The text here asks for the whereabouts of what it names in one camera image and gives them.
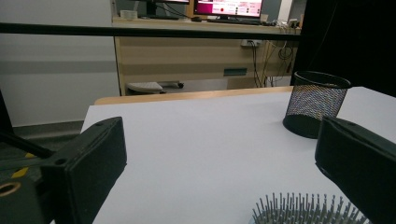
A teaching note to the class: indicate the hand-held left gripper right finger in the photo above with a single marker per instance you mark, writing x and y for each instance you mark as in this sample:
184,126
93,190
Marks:
361,168

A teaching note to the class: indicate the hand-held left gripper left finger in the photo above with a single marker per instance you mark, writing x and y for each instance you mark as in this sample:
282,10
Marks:
90,161

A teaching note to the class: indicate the light blue hairbrush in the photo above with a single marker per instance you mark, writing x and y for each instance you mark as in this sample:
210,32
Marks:
295,214

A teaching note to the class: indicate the black mesh pen holder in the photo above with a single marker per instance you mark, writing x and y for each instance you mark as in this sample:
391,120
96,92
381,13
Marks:
311,102

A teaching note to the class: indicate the yellow floor tape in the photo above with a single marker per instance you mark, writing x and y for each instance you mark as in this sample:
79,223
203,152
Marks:
20,172

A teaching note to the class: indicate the black metal stand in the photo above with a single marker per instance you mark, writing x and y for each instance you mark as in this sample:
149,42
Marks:
18,141

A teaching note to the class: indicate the white footrest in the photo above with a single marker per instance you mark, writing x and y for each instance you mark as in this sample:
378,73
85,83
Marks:
144,87

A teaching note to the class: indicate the black caster base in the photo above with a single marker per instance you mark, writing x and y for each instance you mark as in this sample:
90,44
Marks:
174,84

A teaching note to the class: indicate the black curtain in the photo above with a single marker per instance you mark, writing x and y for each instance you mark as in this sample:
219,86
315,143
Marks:
351,40

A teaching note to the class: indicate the wooden office desk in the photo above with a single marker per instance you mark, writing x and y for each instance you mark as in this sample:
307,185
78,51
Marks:
174,62

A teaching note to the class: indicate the black horizontal bar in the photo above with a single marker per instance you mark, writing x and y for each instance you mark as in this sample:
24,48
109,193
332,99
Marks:
62,30

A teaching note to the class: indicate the small white box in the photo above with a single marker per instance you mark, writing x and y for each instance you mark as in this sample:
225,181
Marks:
128,14

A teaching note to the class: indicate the dark green label holder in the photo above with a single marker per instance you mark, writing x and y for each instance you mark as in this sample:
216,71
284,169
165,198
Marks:
235,72

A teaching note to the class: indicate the dark monitor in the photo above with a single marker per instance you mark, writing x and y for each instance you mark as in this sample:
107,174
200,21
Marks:
152,7

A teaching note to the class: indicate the white power strip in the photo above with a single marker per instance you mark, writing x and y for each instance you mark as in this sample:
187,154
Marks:
250,43

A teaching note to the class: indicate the black computer mouse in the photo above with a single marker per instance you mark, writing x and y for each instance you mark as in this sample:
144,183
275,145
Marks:
196,19

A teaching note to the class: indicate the black keyboard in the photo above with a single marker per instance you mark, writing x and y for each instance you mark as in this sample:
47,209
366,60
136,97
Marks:
233,21

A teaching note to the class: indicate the monitor with pink screen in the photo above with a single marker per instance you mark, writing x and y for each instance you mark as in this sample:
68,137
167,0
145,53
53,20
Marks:
227,7

